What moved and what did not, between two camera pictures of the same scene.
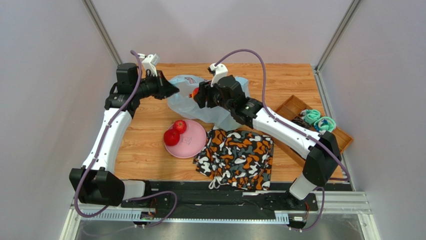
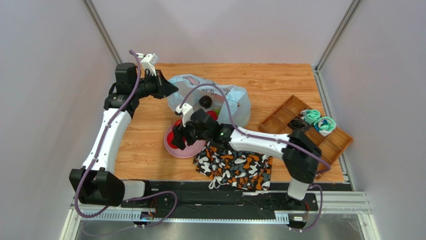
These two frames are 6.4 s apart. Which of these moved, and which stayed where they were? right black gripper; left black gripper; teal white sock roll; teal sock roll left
Moved: right black gripper
Stayed: left black gripper; teal white sock roll; teal sock roll left
